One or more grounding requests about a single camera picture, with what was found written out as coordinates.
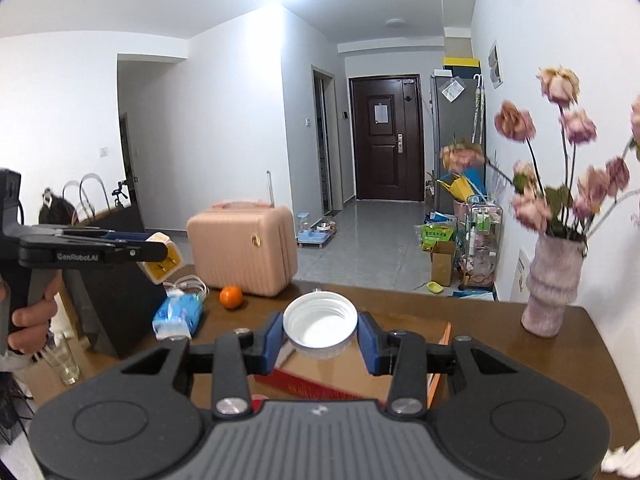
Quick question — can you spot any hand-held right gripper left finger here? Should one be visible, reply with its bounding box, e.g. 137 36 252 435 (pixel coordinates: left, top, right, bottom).
119 311 286 419

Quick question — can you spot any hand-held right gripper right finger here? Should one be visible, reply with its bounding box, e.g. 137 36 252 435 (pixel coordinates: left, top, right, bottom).
357 311 522 419

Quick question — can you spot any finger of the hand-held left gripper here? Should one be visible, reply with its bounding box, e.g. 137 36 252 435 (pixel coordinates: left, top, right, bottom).
114 241 169 264
50 227 152 243

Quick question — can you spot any beige plastic case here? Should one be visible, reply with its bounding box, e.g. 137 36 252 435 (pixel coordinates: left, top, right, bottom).
142 231 187 286

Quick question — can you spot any cardboard box with orange edge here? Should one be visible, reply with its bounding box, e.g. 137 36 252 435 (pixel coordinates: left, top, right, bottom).
187 305 453 413

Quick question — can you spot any large white ribbed bottle cap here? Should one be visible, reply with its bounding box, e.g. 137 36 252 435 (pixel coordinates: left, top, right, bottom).
282 293 359 360

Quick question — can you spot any person's left hand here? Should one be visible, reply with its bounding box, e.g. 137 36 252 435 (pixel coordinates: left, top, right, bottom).
0 280 64 357

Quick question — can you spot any dark fuzzy object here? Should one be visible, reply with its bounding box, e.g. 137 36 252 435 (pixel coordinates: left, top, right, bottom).
39 187 77 226

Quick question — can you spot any black tote bag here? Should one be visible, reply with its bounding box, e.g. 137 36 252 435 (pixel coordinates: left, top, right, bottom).
62 174 169 360

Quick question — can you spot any blue wet wipes packet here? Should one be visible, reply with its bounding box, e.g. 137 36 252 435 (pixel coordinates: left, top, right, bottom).
151 292 205 339

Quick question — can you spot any pink hard-shell suitcase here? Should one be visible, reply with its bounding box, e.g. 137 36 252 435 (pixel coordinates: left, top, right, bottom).
186 170 299 297

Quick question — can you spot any clear drinking glass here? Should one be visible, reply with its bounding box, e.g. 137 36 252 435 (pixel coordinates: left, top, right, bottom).
42 332 81 386

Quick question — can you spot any small brown cardboard box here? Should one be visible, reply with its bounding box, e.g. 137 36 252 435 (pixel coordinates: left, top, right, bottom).
431 241 457 286

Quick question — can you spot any blue pet feeding station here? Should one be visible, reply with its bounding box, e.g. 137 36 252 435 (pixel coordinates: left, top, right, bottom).
296 212 337 249

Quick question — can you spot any green printed bag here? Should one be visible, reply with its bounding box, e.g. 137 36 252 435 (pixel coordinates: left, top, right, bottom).
420 223 454 253

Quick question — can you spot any dark brown entrance door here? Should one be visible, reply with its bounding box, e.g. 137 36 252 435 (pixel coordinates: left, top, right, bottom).
348 75 425 203

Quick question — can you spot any pale purple ribbed vase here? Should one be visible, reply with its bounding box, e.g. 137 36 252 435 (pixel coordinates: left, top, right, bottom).
521 232 587 337

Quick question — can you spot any grey interior door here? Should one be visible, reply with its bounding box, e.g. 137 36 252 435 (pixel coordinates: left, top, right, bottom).
312 65 335 217

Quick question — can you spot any grey refrigerator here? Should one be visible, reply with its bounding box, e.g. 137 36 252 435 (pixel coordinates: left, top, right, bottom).
430 72 487 196

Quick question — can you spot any white folded umbrella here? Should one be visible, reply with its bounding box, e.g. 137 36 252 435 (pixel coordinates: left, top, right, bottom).
472 74 486 146

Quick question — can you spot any dried pink rose bouquet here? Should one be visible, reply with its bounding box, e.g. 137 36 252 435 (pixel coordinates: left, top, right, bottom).
440 65 640 241

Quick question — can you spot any white crumpled tissue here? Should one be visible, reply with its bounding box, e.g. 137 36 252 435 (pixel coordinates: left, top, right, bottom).
600 447 640 474

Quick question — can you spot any yellow and black box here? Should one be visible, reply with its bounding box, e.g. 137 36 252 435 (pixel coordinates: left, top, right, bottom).
442 56 481 77

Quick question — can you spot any white cable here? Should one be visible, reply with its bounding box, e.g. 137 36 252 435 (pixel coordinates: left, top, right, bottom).
164 274 209 304

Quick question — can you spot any wire rack with clutter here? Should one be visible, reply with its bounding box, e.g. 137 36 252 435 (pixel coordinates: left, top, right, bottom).
459 200 504 292

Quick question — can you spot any black wire rack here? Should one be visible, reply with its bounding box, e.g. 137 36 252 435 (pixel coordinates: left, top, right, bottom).
0 375 37 442

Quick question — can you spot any white wall junction box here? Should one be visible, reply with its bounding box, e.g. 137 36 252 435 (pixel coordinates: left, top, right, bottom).
517 247 532 294

